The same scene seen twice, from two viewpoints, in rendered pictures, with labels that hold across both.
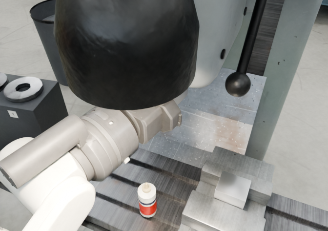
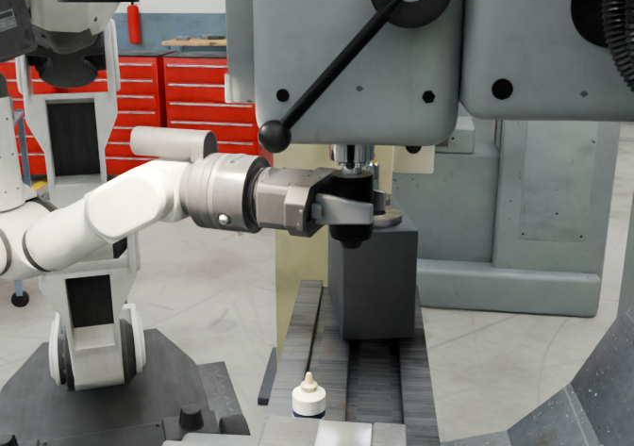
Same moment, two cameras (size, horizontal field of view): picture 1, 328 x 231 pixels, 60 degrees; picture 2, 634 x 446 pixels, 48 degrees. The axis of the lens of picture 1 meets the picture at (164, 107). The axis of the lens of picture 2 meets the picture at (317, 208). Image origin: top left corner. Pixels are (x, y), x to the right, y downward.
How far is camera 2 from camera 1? 71 cm
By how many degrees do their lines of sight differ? 65
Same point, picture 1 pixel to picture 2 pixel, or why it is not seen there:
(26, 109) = not seen: hidden behind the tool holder
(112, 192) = not seen: hidden behind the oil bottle
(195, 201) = (300, 424)
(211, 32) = (258, 55)
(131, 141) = (231, 193)
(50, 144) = (169, 134)
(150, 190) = (306, 389)
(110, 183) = (336, 400)
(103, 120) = (230, 157)
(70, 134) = (188, 138)
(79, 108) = not seen: outside the picture
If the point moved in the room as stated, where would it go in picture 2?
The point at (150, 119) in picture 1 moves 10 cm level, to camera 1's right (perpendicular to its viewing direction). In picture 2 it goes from (267, 189) to (294, 215)
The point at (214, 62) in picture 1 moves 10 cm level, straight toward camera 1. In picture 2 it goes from (266, 98) to (154, 100)
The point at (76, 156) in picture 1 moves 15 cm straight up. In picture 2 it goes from (186, 169) to (178, 32)
